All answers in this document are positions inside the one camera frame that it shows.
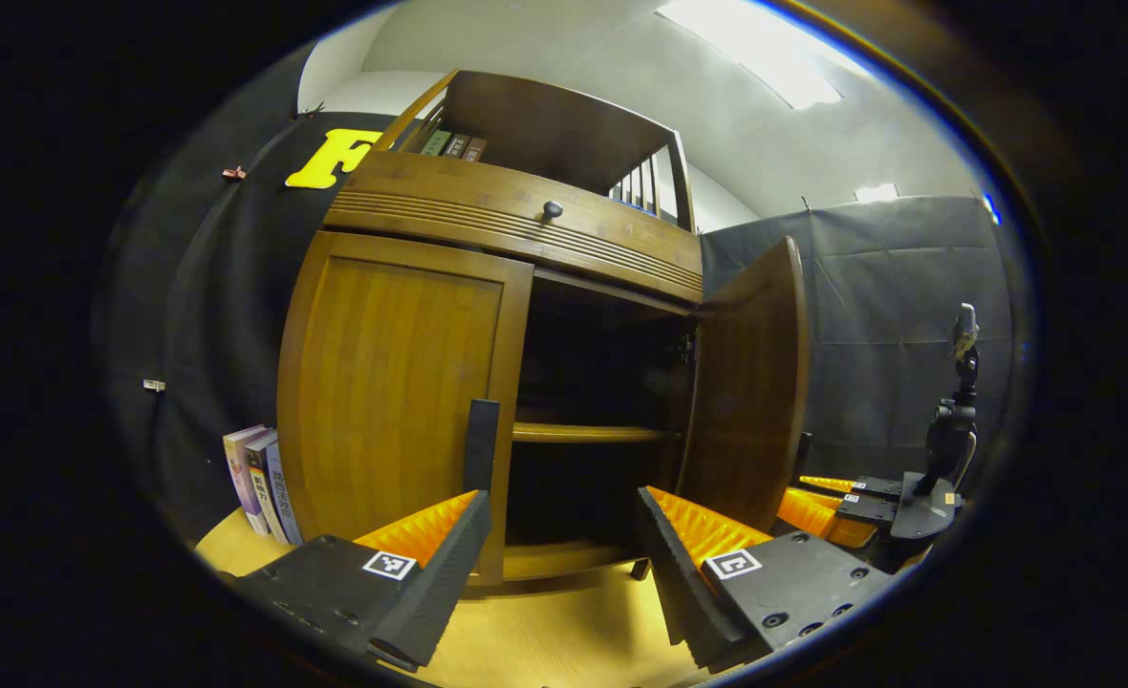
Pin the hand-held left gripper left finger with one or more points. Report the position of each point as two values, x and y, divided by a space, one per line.
440 564

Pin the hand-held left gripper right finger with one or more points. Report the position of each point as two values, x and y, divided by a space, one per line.
679 573

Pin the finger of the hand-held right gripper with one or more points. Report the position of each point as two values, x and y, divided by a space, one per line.
813 514
875 485

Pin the wooden shoe cabinet door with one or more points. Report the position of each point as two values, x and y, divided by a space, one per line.
382 382
746 382

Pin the wooden double-door shoe cabinet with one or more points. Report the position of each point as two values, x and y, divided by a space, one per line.
564 134

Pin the wooden cabinet shelf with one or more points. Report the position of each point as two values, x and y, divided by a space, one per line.
593 433

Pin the wooden cabinet drawer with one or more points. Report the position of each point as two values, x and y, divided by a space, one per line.
449 191

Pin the black backdrop cloth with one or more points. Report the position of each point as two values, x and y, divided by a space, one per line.
889 287

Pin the blue spine book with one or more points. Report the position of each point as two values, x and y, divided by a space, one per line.
283 497

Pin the dark spine book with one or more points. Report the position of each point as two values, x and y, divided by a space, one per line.
263 492

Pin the white purple book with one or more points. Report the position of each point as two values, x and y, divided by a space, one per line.
242 473

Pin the small ceiling light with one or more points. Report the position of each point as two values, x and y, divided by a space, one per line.
877 193

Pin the blue flat item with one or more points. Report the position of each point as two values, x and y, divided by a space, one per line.
636 204

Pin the black drawer knob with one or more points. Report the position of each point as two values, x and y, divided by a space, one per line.
553 209

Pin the brown book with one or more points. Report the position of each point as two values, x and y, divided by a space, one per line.
475 149

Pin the dark grey book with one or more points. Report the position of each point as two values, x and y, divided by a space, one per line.
456 146

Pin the red clip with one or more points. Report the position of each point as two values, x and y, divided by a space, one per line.
233 174

